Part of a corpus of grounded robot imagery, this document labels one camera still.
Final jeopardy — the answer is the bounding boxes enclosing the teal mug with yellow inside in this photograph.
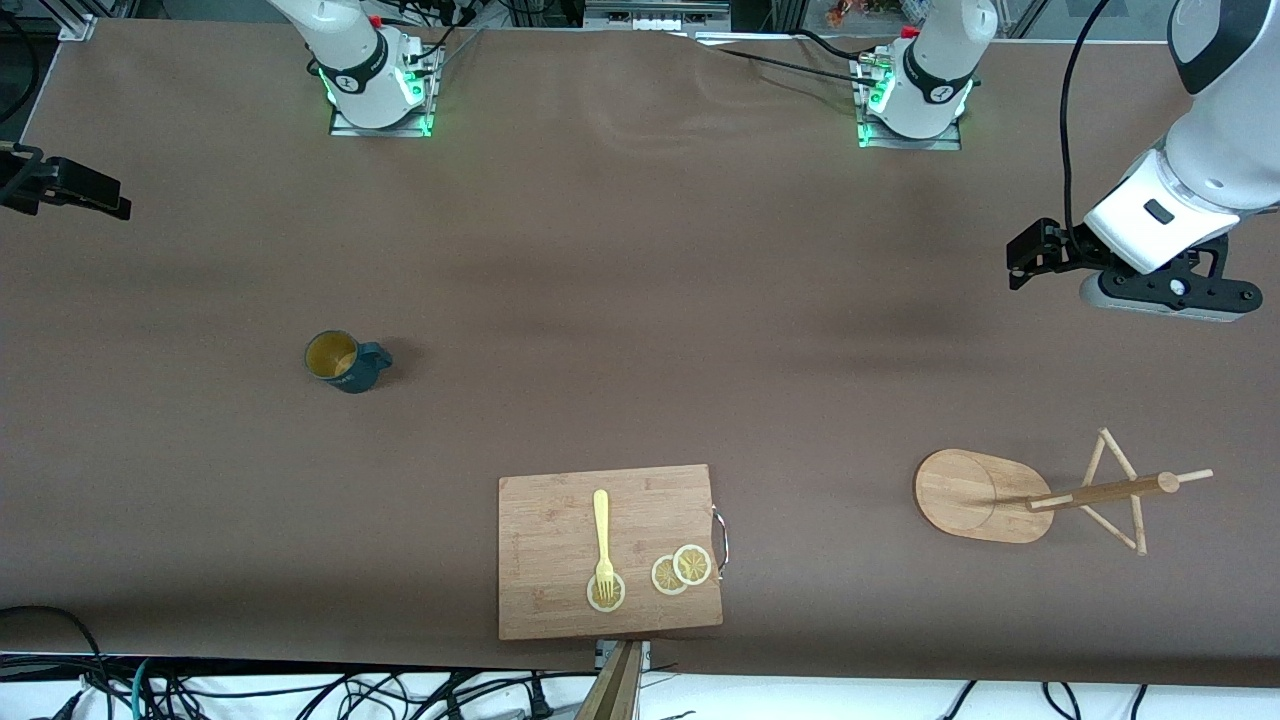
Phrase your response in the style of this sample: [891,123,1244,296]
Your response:
[304,330,394,394]

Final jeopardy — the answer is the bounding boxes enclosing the wooden cup rack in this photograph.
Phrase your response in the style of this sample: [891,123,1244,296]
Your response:
[913,427,1215,557]

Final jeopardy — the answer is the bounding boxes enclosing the brown table cloth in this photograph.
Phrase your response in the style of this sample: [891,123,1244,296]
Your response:
[0,18,1280,691]

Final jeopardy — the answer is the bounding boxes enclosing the yellow plastic fork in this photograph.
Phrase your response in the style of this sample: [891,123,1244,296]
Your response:
[592,488,617,606]

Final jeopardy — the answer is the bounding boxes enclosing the wooden cutting board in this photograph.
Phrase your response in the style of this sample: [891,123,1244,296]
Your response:
[498,463,730,642]

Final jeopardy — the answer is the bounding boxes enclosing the wooden beam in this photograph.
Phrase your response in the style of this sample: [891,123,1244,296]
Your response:
[575,640,643,720]

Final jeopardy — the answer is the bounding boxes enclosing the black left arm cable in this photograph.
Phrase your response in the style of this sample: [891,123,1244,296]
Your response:
[1058,0,1113,259]

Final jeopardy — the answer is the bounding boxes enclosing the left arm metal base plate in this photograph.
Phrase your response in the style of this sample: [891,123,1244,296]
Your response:
[855,50,964,152]

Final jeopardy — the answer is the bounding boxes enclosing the black cable on cloth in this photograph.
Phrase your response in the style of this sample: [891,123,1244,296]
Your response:
[690,28,881,81]

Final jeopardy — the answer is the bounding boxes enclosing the grey switch box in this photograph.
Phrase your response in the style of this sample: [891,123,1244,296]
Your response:
[583,0,733,32]

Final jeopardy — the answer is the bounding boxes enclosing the black looped floor cable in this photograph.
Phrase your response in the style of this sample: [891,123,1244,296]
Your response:
[0,604,113,720]

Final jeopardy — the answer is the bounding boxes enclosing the tangled black floor cables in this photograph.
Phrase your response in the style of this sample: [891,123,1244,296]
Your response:
[120,665,561,720]

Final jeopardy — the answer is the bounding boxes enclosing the metal beam bracket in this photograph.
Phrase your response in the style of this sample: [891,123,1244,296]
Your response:
[595,640,653,673]

